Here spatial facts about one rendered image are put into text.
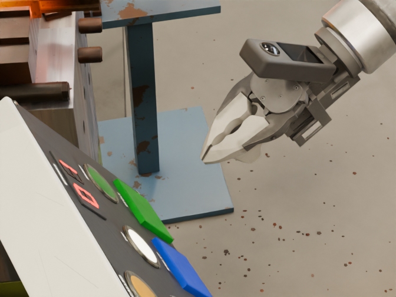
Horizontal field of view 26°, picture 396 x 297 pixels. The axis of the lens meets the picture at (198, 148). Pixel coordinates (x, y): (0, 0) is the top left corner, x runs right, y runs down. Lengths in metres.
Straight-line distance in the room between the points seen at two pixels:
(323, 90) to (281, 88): 0.07
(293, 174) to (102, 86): 0.67
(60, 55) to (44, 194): 0.59
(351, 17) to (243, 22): 1.90
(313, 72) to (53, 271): 0.39
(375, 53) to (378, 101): 1.66
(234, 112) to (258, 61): 0.10
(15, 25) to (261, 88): 0.47
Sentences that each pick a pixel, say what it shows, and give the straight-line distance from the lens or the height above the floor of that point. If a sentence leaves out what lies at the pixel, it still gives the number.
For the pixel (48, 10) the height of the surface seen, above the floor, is 0.99.
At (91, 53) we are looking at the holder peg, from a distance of 1.44.
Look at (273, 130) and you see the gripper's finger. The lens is 0.99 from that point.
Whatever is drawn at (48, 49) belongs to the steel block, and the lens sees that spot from 1.41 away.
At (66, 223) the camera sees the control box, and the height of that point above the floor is 1.19.
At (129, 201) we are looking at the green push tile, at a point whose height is 1.04.
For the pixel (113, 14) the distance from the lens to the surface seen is 1.80.
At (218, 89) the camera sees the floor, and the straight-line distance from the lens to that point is 2.65.
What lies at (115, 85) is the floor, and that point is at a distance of 2.67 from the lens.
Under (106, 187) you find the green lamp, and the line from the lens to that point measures 0.96.
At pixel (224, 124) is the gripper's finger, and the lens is 1.02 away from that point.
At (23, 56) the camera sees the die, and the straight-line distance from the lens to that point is 1.30.
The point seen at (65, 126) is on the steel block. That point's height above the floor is 0.88.
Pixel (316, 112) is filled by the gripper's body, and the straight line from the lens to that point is 1.03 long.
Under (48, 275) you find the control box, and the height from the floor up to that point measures 1.17.
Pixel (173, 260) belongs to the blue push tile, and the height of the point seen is 1.04.
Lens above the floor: 1.82
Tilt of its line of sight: 47 degrees down
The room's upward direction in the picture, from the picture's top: straight up
